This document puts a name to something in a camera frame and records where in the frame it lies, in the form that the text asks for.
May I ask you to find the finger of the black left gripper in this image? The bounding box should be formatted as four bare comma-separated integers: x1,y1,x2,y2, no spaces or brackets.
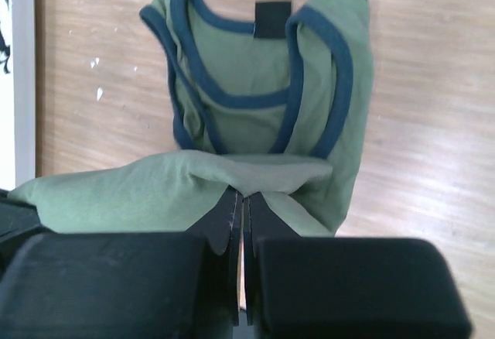
0,189,50,273

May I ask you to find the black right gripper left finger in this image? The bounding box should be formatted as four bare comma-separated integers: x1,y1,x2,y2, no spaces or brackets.
1,190,239,338

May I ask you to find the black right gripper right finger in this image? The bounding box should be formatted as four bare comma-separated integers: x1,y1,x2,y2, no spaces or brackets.
243,194,473,338

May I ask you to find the olive green tank top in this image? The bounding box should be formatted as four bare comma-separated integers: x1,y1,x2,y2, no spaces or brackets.
7,0,374,237

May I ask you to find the small white table scrap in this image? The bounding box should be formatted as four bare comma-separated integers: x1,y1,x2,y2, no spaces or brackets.
96,87,104,101

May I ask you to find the white plastic tray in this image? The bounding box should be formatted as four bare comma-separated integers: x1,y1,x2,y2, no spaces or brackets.
1,0,36,190

